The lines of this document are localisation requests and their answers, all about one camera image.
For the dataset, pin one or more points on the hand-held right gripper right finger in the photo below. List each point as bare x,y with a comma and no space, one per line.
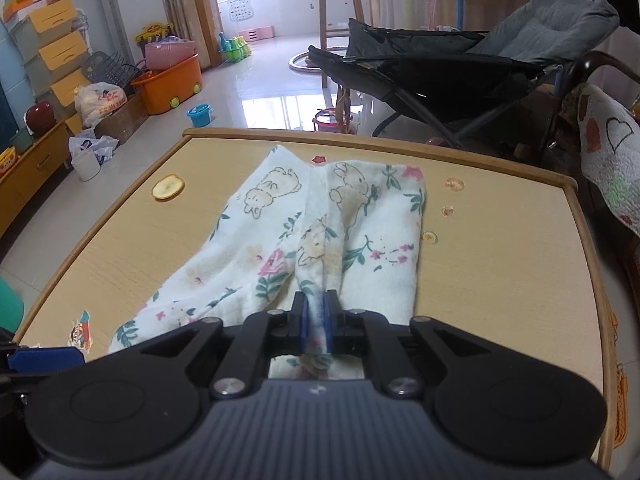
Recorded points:
328,325

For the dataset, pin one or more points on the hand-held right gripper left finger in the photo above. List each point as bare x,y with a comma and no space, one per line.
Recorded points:
301,322

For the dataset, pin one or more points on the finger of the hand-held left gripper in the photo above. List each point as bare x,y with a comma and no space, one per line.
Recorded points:
45,359

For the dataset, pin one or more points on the white floral baby garment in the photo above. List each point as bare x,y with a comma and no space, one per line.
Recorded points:
280,240

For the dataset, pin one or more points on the orange wicker basket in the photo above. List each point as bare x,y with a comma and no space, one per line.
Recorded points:
620,390

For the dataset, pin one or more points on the teal plastic object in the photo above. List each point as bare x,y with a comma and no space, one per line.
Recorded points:
10,305

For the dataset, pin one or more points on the dried fruit slice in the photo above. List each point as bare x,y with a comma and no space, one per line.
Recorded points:
168,187

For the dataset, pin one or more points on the wooden media cabinet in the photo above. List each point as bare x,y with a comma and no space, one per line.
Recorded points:
30,165

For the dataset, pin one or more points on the white blue plastic bag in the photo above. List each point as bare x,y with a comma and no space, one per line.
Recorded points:
92,152

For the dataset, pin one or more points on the tan straw broom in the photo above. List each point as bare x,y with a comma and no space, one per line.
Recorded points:
344,105

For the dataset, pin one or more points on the small blue bucket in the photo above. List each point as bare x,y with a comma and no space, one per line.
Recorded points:
200,116

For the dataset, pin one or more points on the red round jar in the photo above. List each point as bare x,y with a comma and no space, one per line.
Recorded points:
41,117

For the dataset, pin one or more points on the cardboard box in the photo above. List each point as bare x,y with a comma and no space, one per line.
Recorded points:
122,121

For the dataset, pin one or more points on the white orange plastic bag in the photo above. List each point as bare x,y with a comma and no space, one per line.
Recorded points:
100,102

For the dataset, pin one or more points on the orange wheeled storage bin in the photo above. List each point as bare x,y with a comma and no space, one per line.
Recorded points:
172,86

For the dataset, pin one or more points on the green toy bowling pins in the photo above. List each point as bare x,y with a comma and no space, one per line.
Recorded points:
235,49

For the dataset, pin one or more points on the grey folding recliner chair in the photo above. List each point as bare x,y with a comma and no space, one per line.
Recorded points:
450,70

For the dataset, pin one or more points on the pink step box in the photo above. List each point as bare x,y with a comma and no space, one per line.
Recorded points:
262,34

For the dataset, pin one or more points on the dark grey plastic basket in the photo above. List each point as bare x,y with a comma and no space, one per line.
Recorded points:
112,67

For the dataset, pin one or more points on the pink plastic basket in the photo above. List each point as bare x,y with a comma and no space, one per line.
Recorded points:
170,52

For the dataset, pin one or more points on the yellow drawer cabinet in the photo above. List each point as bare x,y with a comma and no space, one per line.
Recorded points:
50,50

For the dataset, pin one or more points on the white chart poster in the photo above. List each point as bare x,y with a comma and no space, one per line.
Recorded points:
240,5

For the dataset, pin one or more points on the yellow toy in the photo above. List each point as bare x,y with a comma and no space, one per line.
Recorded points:
152,32

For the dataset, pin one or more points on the heart print quilted blanket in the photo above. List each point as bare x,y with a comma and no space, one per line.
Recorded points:
610,160

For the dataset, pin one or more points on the beige curtain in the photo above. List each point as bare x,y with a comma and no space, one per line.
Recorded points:
185,5

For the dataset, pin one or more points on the white floor air conditioner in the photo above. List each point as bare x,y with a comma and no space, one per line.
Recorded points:
135,0

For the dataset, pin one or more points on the dark wooden sofa armrest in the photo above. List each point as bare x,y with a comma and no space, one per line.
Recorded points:
600,60

